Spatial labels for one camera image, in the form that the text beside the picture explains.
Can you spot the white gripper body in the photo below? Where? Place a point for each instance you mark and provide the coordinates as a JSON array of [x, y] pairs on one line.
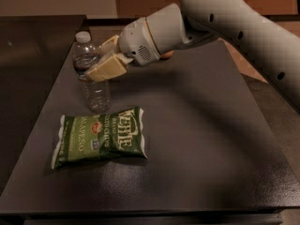
[[135, 41]]

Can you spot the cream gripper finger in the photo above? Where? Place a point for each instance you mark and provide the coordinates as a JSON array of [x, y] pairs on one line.
[[110, 45], [110, 66]]

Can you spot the clear plastic water bottle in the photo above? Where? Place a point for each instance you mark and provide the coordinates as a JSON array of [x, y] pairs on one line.
[[85, 55]]

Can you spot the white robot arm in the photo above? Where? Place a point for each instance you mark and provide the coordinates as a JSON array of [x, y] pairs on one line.
[[272, 50]]

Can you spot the green jalapeno chip bag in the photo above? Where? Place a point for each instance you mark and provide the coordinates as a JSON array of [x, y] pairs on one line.
[[100, 137]]

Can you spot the orange fruit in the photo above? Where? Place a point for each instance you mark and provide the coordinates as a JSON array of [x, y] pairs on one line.
[[166, 55]]

